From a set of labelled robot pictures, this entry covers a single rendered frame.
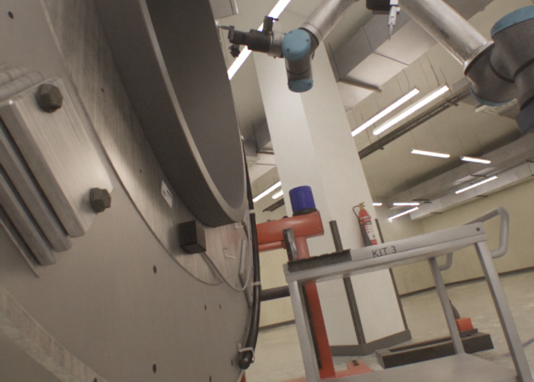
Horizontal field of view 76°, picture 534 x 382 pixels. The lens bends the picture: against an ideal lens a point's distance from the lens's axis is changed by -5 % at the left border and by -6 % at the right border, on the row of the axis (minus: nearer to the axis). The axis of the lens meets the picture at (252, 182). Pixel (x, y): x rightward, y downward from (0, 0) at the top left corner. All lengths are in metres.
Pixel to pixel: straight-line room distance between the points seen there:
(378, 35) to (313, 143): 1.98
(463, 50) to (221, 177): 0.92
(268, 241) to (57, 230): 1.49
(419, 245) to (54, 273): 0.92
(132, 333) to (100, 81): 0.24
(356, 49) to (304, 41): 4.36
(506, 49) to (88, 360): 1.22
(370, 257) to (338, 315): 2.83
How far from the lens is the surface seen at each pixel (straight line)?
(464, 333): 2.91
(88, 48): 0.39
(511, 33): 1.26
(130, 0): 0.44
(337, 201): 3.86
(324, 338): 1.67
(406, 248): 1.03
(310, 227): 1.69
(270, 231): 1.70
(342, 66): 5.64
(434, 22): 1.48
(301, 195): 1.72
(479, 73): 1.39
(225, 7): 1.32
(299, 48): 1.17
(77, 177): 0.24
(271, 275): 11.45
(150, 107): 0.44
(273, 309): 11.31
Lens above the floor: 0.58
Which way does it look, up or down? 20 degrees up
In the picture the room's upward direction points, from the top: 11 degrees counter-clockwise
